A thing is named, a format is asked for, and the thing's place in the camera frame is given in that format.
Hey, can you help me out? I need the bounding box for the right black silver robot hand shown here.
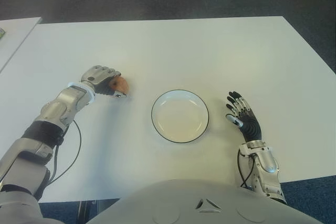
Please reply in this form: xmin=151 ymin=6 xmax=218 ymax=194
xmin=225 ymin=90 xmax=263 ymax=145

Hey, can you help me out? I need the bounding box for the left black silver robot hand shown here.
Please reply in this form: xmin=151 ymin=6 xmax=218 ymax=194
xmin=80 ymin=65 xmax=131 ymax=100

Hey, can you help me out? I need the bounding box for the red yellow apple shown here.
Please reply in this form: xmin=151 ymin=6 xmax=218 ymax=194
xmin=109 ymin=76 xmax=130 ymax=95

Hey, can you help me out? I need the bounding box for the white plate with black rim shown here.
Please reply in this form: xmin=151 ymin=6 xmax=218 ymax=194
xmin=151 ymin=89 xmax=210 ymax=144

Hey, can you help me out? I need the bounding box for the grey robot torso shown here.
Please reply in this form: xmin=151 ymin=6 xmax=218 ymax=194
xmin=86 ymin=178 xmax=324 ymax=224

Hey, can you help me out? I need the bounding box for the white side table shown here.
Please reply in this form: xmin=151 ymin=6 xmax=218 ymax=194
xmin=0 ymin=17 xmax=43 ymax=74

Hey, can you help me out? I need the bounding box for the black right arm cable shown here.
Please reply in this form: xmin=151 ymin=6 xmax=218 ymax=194
xmin=237 ymin=150 xmax=255 ymax=188

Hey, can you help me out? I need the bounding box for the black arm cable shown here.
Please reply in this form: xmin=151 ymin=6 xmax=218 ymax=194
xmin=237 ymin=150 xmax=255 ymax=188
xmin=48 ymin=119 xmax=82 ymax=183

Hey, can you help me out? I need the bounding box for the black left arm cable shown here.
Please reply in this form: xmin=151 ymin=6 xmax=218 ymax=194
xmin=48 ymin=119 xmax=82 ymax=183

